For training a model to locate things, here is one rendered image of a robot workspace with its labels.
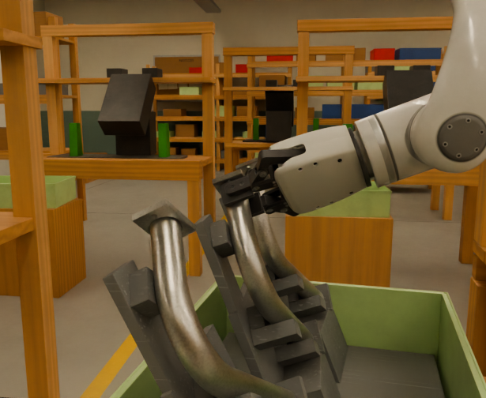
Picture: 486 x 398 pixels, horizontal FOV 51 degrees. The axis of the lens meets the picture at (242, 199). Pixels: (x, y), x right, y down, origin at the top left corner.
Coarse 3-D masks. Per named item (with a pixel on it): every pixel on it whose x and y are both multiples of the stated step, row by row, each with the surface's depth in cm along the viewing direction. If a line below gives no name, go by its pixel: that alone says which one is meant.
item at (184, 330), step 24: (144, 216) 48; (168, 216) 49; (168, 240) 47; (168, 264) 45; (168, 288) 44; (168, 312) 43; (192, 312) 44; (168, 336) 43; (192, 336) 43; (192, 360) 43; (216, 360) 44; (216, 384) 44; (240, 384) 46; (264, 384) 52
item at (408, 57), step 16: (384, 48) 758; (400, 48) 753; (416, 48) 752; (432, 48) 750; (256, 64) 778; (272, 64) 775; (288, 64) 772; (320, 64) 766; (336, 64) 763; (368, 64) 757; (384, 64) 755; (400, 64) 752; (416, 64) 749; (432, 64) 746; (336, 112) 784; (352, 112) 779; (368, 112) 777
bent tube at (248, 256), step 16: (224, 176) 63; (240, 176) 63; (240, 208) 61; (240, 224) 60; (240, 240) 59; (256, 240) 60; (240, 256) 59; (256, 256) 59; (256, 272) 58; (256, 288) 58; (272, 288) 59; (256, 304) 60; (272, 304) 60; (272, 320) 61; (304, 336) 71
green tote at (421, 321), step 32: (352, 288) 92; (384, 288) 91; (224, 320) 98; (352, 320) 93; (384, 320) 92; (416, 320) 90; (448, 320) 80; (416, 352) 91; (448, 352) 79; (128, 384) 59; (448, 384) 78; (480, 384) 59
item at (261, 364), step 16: (208, 224) 61; (224, 224) 61; (208, 240) 60; (224, 240) 59; (208, 256) 60; (224, 256) 61; (224, 272) 61; (224, 288) 60; (240, 288) 69; (240, 304) 63; (240, 320) 60; (240, 336) 60; (256, 352) 62; (272, 352) 69; (256, 368) 61; (272, 368) 66; (288, 368) 72; (304, 368) 71; (320, 368) 69; (304, 384) 66; (320, 384) 65; (336, 384) 77
